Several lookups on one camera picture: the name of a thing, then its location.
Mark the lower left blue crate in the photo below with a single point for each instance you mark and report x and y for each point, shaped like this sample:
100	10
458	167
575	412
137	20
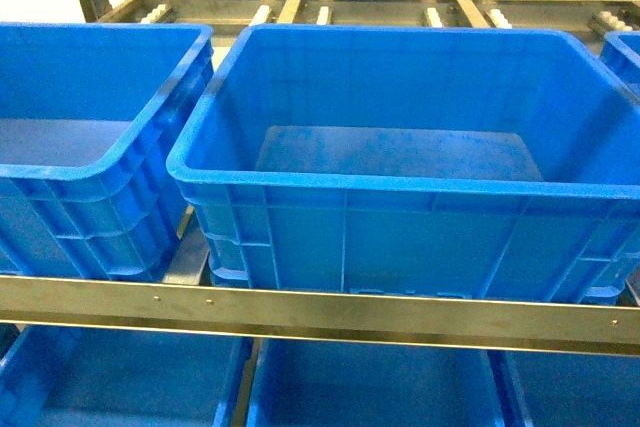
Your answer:
60	376

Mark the blue plastic crate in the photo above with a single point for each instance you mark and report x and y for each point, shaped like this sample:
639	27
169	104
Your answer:
89	115
462	163

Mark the far right blue crate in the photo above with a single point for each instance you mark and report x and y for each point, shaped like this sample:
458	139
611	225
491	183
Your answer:
620	53

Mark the metal shelf rack frame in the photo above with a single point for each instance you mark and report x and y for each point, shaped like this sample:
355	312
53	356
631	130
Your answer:
191	299

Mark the lower middle blue crate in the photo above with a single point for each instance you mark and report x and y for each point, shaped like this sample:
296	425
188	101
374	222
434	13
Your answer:
306	383

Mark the lower right blue crate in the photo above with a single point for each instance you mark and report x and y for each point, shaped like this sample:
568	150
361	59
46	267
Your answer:
555	389

